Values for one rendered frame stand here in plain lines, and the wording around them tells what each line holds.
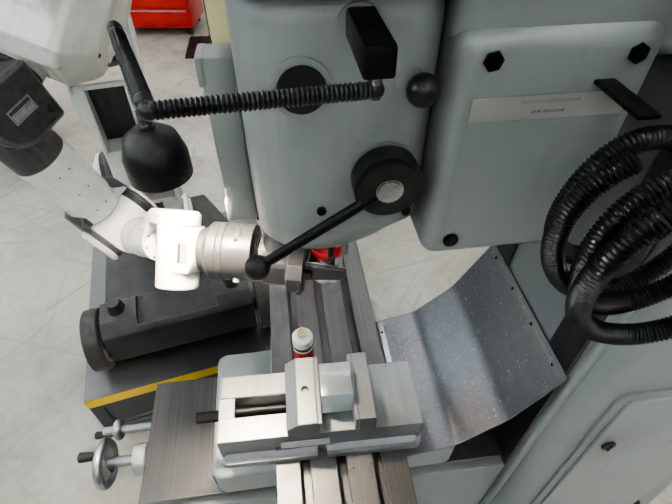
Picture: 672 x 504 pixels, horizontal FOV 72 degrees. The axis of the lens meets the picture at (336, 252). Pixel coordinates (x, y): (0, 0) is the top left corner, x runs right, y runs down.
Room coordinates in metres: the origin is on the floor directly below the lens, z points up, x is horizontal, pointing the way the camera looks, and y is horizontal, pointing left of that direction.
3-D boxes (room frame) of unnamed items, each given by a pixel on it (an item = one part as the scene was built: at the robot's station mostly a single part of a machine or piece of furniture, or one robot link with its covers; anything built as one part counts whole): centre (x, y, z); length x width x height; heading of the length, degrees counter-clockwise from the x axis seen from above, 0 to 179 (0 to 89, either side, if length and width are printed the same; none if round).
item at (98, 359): (0.84, 0.76, 0.50); 0.20 x 0.05 x 0.20; 18
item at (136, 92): (0.36, 0.16, 1.58); 0.17 x 0.01 x 0.01; 26
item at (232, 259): (0.50, 0.10, 1.23); 0.13 x 0.12 x 0.10; 175
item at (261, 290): (1.01, 0.25, 0.50); 0.20 x 0.05 x 0.20; 18
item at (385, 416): (0.39, 0.03, 0.97); 0.35 x 0.15 x 0.11; 96
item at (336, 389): (0.39, 0.00, 1.02); 0.06 x 0.05 x 0.06; 6
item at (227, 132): (0.47, 0.12, 1.45); 0.04 x 0.04 x 0.21; 7
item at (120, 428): (0.56, 0.56, 0.49); 0.22 x 0.06 x 0.06; 97
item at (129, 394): (1.16, 0.58, 0.20); 0.78 x 0.68 x 0.40; 18
